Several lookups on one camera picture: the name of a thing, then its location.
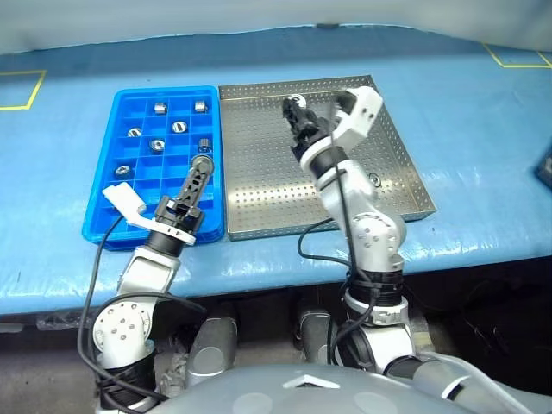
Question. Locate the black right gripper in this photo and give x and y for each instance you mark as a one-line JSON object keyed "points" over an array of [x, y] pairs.
{"points": [[311, 138]]}

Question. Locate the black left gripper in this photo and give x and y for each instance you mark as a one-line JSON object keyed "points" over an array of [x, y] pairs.
{"points": [[179, 215]]}

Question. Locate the metal roller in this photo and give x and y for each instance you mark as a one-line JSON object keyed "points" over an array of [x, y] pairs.
{"points": [[134, 132], [160, 107], [374, 179], [157, 145], [179, 127], [298, 100], [122, 170], [199, 105], [204, 146]]}

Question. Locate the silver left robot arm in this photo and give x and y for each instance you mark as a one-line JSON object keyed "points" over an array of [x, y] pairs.
{"points": [[146, 276]]}

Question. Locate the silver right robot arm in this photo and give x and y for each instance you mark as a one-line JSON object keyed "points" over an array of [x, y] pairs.
{"points": [[366, 215]]}

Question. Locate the blue plastic compartment tray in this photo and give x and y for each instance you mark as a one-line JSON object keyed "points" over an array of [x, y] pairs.
{"points": [[129, 190]]}

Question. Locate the perforated steel tray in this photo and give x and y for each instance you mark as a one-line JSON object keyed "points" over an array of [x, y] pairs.
{"points": [[267, 190]]}

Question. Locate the grey rounded leg cover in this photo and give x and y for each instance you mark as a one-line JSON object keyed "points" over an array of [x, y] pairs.
{"points": [[213, 349]]}

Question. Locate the grey robot torso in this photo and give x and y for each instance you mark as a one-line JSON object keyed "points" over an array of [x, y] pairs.
{"points": [[302, 392]]}

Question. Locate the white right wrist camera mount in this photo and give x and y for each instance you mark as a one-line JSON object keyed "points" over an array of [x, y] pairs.
{"points": [[360, 116]]}

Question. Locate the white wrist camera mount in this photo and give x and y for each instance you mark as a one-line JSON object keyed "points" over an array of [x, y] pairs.
{"points": [[125, 198], [360, 116]]}

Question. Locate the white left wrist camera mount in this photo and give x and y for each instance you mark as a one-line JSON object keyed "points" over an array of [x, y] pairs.
{"points": [[125, 198]]}

